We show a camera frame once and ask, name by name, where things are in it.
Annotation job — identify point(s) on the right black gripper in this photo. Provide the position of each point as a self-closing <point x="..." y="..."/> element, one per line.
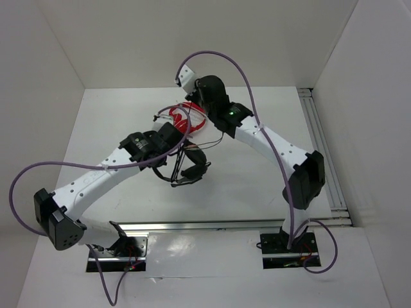
<point x="193" y="96"/>

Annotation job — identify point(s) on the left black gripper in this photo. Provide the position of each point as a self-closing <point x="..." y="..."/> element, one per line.
<point x="148" y="135"/>

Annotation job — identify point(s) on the black headphones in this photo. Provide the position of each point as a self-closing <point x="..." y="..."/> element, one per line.
<point x="190" y="175"/>

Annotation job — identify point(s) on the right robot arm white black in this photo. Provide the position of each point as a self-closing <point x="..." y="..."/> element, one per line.
<point x="303" y="172"/>

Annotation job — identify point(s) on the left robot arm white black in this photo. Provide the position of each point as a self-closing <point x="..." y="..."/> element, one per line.
<point x="60" y="213"/>

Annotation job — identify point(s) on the red headphones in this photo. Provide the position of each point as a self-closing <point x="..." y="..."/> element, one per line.
<point x="186" y="114"/>

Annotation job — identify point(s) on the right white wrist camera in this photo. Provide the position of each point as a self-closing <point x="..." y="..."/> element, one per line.
<point x="185" y="75"/>

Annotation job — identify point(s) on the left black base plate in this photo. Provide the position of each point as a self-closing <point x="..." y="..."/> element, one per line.
<point x="129" y="254"/>

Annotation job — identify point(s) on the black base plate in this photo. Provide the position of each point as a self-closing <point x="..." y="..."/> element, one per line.
<point x="129" y="254"/>
<point x="276" y="256"/>

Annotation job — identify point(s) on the aluminium rail right side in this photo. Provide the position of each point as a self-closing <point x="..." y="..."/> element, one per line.
<point x="339" y="211"/>

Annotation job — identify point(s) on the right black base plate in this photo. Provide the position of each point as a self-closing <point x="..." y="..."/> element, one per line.
<point x="276" y="256"/>

